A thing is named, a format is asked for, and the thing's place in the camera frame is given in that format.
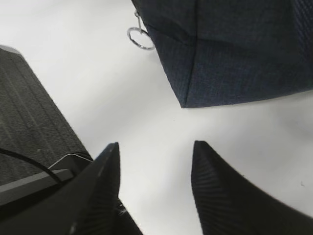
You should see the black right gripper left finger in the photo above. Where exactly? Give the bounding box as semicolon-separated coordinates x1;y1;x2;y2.
0;143;141;235

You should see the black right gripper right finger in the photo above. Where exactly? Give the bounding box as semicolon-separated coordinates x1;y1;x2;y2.
191;141;313;235

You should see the dark grey table-side base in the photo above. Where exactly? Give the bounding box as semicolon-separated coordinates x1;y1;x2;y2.
0;45;94;208

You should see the dark navy fabric lunch bag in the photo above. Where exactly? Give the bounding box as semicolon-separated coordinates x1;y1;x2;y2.
133;0;313;108

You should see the thin black cable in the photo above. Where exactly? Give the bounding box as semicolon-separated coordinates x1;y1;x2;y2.
0;148;63;184

